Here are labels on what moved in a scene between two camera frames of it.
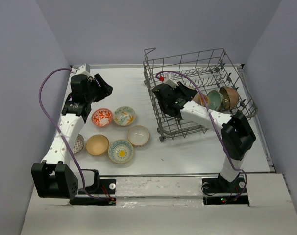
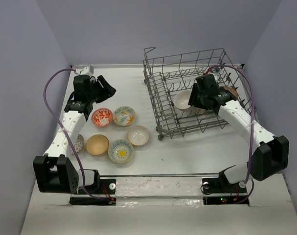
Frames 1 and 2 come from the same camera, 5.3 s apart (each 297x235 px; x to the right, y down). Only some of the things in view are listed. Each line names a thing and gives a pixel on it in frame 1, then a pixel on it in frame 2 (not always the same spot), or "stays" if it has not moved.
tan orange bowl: x=97 y=145 stays
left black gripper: x=105 y=90 stays
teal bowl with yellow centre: x=120 y=151 stays
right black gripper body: x=177 y=92 → x=201 y=103
